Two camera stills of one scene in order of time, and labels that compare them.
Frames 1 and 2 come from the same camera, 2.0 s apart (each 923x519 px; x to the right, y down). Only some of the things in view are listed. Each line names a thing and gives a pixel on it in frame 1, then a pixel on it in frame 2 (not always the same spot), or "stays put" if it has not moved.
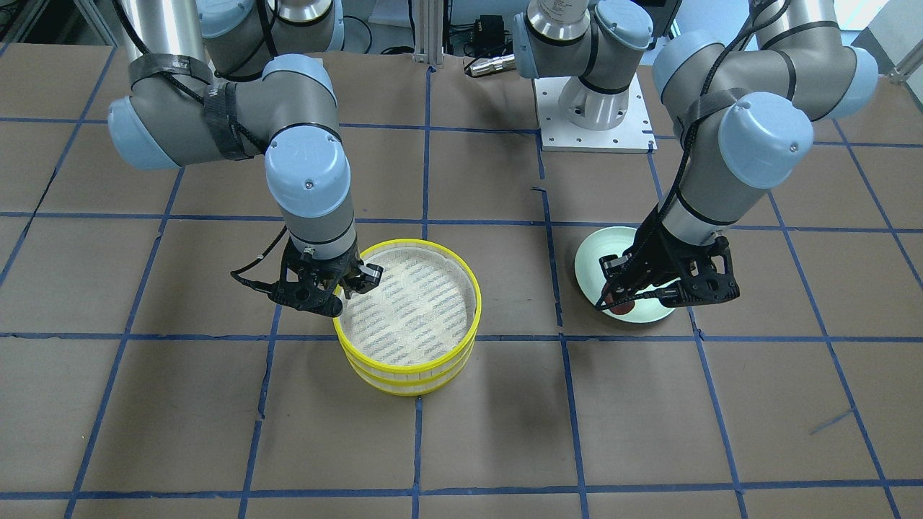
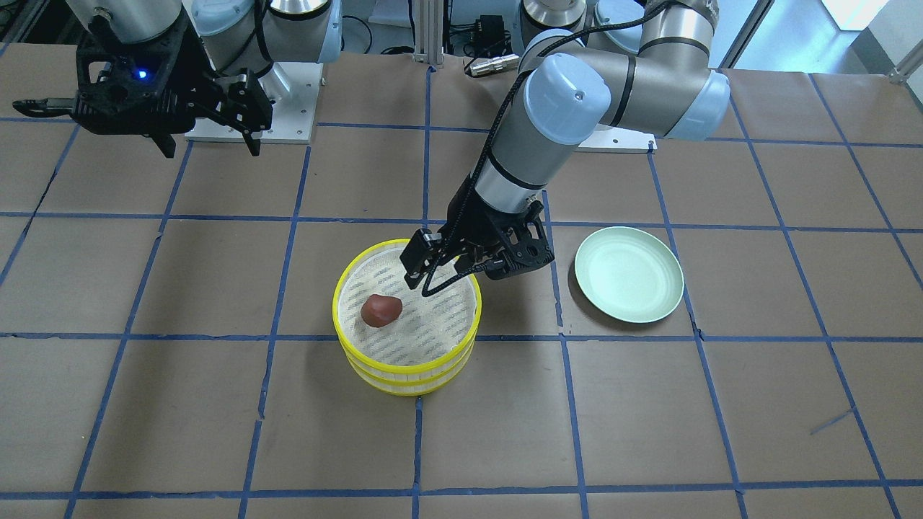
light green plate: x=591 y=283 stays put
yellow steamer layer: x=416 y=323 stays put
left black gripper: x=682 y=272 -> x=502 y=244
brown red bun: x=619 y=308 -> x=378 y=311
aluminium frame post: x=427 y=16 stays put
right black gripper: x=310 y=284 -> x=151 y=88
